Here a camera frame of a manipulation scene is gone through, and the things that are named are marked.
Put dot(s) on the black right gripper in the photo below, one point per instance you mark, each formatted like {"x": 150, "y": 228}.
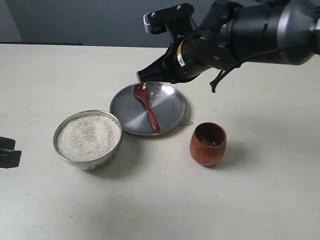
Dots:
{"x": 208, "y": 46}

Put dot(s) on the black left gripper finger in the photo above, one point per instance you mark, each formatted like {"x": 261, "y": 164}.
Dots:
{"x": 9, "y": 158}
{"x": 7, "y": 143}

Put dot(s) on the red wooden spoon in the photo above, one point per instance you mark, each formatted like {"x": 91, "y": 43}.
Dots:
{"x": 141, "y": 92}

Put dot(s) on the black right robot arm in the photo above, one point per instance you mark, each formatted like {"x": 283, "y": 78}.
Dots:
{"x": 285, "y": 32}

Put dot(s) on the steel bowl of rice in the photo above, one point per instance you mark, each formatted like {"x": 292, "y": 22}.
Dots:
{"x": 88, "y": 139}

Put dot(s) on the round steel plate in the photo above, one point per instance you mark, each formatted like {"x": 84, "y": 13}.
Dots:
{"x": 166, "y": 102}

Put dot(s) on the brown wooden cup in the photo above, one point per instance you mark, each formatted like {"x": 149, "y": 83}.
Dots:
{"x": 208, "y": 144}

